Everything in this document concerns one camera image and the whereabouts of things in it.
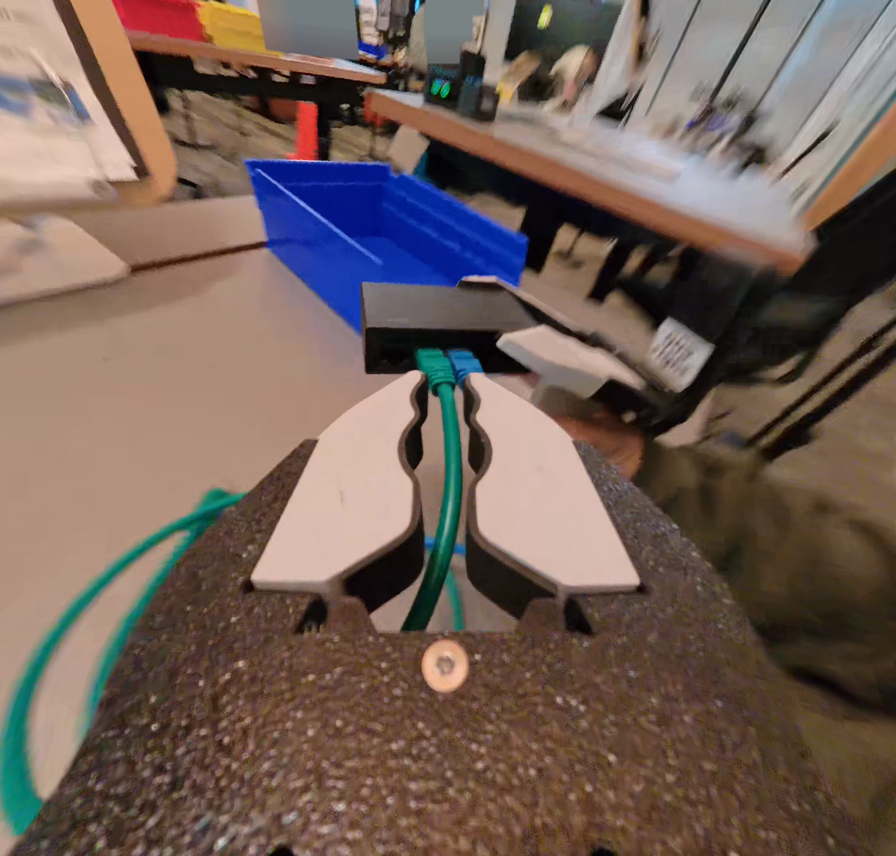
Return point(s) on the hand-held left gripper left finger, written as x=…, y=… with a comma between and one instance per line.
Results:
x=350, y=499

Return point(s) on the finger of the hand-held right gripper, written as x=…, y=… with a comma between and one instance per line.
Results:
x=483, y=280
x=560, y=359

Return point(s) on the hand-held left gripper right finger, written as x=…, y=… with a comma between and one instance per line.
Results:
x=546, y=513

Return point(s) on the black network switch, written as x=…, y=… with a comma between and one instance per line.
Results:
x=434, y=307

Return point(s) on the person's right forearm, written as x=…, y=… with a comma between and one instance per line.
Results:
x=770, y=541

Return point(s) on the person's right hand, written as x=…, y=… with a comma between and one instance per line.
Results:
x=616, y=447

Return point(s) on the blue plastic bin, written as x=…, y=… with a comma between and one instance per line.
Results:
x=336, y=240

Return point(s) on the plain black device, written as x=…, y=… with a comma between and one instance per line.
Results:
x=479, y=90

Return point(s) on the black device with green display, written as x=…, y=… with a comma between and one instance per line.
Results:
x=441, y=86

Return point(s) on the grey wood-edged table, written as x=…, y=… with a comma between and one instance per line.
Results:
x=700, y=191
x=280, y=62

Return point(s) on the large black monitor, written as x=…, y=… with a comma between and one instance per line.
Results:
x=581, y=23

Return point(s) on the yellow plastic bin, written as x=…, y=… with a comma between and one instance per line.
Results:
x=231, y=27

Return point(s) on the instruction sheet on clipboard stand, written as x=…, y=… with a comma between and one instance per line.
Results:
x=115, y=79

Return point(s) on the red plastic bin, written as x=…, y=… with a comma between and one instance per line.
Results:
x=154, y=9

